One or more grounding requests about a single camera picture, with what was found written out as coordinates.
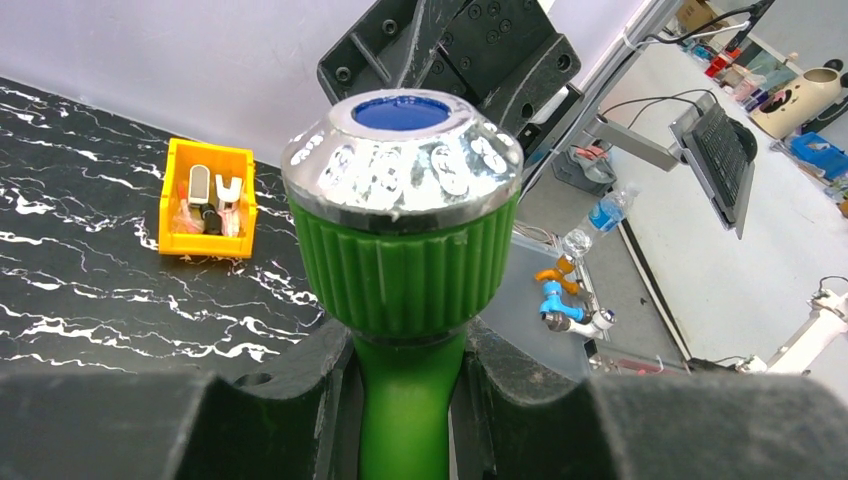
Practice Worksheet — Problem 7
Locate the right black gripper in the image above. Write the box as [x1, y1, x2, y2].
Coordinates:
[317, 0, 582, 153]

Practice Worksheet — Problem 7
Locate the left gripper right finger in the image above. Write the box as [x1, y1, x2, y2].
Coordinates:
[451, 320, 847, 479]

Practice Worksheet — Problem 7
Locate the orange blue faucet pile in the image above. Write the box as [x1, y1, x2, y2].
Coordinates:
[534, 254, 617, 338]

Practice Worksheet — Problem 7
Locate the orange parts bin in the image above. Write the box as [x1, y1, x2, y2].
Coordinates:
[157, 138, 258, 259]

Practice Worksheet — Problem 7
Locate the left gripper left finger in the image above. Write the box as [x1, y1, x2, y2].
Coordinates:
[1, 321, 352, 479]

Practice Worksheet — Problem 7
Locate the white part in bin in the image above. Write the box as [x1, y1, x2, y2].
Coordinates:
[215, 174, 244, 237]

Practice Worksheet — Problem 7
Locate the green water faucet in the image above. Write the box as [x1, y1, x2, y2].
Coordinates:
[280, 89, 523, 479]

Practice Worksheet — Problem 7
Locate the keyboard on monitor arm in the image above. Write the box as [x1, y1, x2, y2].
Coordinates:
[670, 103, 758, 238]

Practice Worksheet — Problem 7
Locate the plastic water bottle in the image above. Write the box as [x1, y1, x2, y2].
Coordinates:
[562, 183, 641, 260]

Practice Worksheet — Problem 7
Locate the panda mug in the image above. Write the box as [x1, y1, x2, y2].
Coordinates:
[749, 59, 847, 140]

